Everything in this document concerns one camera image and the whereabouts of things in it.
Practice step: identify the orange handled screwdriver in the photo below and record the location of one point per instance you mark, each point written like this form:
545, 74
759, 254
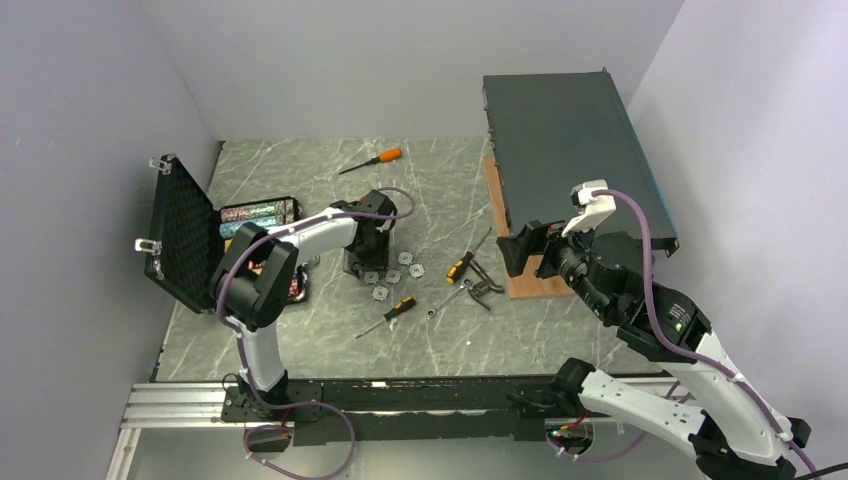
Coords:
384, 157

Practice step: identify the black poker chip case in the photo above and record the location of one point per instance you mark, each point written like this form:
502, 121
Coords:
184, 245

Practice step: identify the silver ratchet wrench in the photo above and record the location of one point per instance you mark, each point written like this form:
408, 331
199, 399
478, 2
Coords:
464, 285

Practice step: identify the black yellow long screwdriver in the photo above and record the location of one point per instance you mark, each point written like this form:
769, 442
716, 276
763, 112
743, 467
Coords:
459, 268

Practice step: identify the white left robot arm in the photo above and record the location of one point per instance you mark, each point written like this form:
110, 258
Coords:
250, 285

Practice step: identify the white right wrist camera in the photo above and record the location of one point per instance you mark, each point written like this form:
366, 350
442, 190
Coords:
592, 209

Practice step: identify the dark metal clamp tool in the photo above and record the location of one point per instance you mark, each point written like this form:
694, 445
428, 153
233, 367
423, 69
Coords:
484, 286

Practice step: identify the wooden board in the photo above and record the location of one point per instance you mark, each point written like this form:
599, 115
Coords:
527, 285

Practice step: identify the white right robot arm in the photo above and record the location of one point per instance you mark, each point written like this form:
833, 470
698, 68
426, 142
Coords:
729, 431

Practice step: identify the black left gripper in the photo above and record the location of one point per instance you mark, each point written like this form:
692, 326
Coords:
379, 262

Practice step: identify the black yellow short screwdriver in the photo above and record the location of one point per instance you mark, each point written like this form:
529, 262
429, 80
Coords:
390, 318

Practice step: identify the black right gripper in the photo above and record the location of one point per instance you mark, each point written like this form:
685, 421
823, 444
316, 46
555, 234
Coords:
535, 235

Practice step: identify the dark grey rack unit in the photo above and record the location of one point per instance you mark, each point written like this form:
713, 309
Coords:
552, 132

